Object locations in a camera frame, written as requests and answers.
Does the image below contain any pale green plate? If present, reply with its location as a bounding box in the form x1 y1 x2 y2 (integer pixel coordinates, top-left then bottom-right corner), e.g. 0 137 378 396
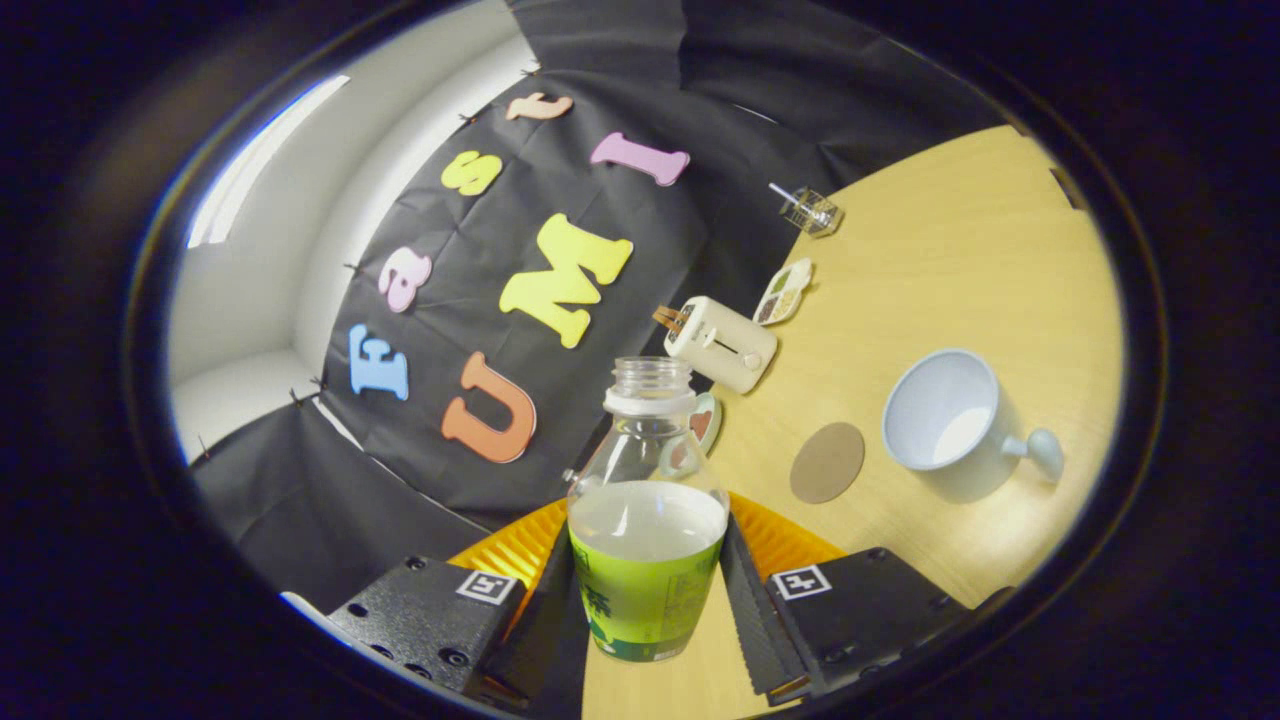
658 392 723 479

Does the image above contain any black backdrop cloth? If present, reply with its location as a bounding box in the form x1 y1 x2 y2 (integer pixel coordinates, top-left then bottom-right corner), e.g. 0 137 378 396
190 0 1011 616

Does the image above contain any wooden table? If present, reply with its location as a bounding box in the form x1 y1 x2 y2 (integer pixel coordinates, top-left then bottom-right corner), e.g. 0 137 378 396
580 125 1126 720

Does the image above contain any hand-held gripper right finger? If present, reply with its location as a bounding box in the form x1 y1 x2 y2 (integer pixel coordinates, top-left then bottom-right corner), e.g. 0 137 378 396
720 490 976 707

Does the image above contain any pale blue cup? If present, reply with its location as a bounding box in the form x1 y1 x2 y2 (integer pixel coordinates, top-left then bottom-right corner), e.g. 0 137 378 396
882 348 1064 501

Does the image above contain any green label juice bottle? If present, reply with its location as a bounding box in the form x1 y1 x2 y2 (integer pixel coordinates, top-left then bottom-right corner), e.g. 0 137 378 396
567 357 731 663

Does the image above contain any clear glass tumbler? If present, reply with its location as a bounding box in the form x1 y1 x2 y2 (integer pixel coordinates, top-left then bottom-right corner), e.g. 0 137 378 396
780 187 843 238

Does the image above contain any cream toaster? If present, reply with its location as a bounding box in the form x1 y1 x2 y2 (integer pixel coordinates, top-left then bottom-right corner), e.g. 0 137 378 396
663 296 778 394

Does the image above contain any round brown coaster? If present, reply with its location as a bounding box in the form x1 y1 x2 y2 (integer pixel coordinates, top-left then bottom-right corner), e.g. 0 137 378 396
790 422 866 505

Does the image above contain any white divided snack tray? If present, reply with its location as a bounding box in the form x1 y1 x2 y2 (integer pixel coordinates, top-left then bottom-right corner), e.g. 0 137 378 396
753 258 814 327

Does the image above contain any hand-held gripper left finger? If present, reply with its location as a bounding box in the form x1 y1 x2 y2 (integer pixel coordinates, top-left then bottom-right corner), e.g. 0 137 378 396
325 497 591 713

